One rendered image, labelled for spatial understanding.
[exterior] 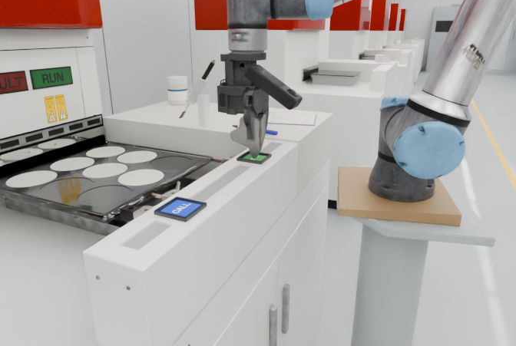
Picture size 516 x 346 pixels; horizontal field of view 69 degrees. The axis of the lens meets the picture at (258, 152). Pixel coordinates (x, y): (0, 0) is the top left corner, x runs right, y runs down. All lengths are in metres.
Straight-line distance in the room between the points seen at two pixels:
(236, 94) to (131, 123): 0.50
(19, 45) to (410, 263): 1.06
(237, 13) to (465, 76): 0.41
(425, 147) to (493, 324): 1.42
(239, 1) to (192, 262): 0.45
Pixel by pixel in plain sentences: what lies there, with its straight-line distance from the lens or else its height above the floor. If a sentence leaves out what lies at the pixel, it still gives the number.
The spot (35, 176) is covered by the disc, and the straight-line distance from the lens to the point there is 0.99.
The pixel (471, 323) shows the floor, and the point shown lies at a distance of 2.02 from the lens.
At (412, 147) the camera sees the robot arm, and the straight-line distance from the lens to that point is 0.73.
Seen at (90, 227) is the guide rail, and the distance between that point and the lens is 0.86.
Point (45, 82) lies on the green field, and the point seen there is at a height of 1.09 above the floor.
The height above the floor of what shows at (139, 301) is 0.91.
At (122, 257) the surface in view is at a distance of 0.49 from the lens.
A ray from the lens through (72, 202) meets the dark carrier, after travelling 0.81.
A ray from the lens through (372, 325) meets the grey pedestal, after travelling 1.11.
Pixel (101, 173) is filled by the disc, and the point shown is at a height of 0.90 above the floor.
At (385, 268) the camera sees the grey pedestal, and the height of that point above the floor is 0.67.
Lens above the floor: 1.21
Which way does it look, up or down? 18 degrees down
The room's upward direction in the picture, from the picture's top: straight up
